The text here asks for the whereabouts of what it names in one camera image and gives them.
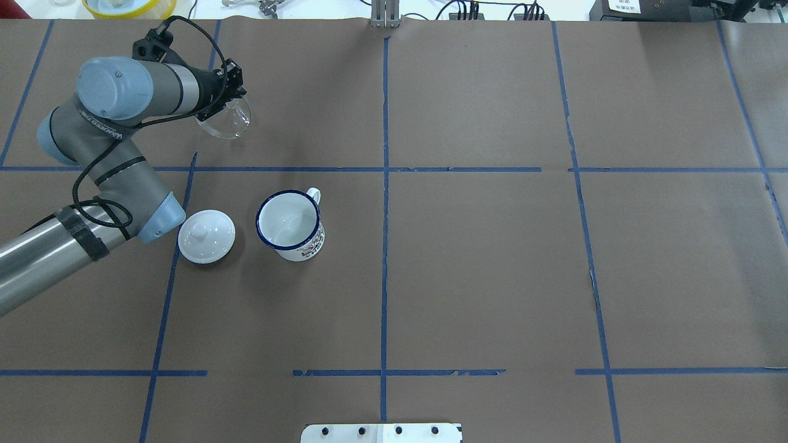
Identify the white mug lid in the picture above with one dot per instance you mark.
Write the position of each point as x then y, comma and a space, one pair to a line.
206, 237

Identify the yellow tape roll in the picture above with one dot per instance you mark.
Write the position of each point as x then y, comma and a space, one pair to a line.
126, 10

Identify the white enamel mug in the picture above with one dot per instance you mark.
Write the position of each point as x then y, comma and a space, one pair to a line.
290, 223

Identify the black computer box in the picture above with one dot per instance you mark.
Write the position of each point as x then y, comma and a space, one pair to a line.
670, 11

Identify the aluminium frame post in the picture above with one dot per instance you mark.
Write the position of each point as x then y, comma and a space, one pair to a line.
385, 14

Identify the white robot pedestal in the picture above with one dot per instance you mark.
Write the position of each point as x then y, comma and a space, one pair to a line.
383, 432

